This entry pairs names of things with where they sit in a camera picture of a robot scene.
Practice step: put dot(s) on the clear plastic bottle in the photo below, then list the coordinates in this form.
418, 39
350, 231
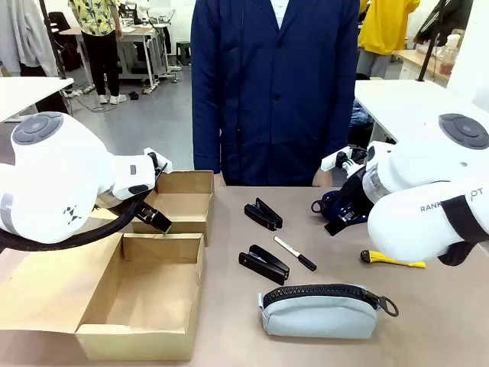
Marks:
449, 53

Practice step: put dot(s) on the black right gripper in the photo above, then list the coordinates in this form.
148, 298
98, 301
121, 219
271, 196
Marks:
355, 195

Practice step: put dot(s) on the green plastic stool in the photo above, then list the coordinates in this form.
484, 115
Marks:
183, 51

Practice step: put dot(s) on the wooden background desk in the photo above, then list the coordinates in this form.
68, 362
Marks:
416, 61

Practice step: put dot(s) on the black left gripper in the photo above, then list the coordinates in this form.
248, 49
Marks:
147, 215

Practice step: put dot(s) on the grey hanging garment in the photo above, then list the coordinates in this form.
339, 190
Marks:
28, 34

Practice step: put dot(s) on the black stand pole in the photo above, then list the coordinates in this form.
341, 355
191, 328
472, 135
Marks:
429, 46
55, 49

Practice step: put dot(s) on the person in yellow hoodie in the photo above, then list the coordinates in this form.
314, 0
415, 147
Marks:
386, 26

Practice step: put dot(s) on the white background desk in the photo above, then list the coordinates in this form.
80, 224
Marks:
137, 38

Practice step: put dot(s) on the person's right hand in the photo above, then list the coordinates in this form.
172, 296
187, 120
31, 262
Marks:
219, 179

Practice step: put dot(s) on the person in blue coat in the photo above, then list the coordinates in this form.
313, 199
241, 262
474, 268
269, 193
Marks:
275, 95

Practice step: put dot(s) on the person's left hand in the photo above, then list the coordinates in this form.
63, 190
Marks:
322, 179

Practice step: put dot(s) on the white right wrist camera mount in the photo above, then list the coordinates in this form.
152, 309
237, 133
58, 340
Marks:
330, 160

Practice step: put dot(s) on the person in yellow patterned shirt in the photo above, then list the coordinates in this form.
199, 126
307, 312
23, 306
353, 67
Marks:
97, 34

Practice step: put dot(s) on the grey pencil case black zipper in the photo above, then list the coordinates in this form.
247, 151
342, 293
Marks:
321, 315

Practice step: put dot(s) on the black hanging jacket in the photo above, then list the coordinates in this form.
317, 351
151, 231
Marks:
447, 19

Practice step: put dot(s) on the yellow utility knife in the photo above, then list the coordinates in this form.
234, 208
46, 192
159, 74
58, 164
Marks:
393, 260

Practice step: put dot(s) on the open brown cardboard box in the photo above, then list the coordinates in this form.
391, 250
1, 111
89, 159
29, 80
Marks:
145, 306
183, 206

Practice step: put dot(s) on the white black-capped marker pen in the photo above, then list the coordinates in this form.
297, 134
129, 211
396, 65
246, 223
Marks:
294, 253

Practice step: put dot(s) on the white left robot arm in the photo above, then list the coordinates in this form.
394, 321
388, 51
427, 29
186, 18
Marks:
57, 172

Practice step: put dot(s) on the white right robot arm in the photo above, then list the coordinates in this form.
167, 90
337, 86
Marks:
412, 160

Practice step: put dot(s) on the white side table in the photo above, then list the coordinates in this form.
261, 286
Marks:
397, 103
26, 93

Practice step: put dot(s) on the dark blue zip pouch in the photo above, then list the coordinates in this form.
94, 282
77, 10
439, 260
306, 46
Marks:
330, 204

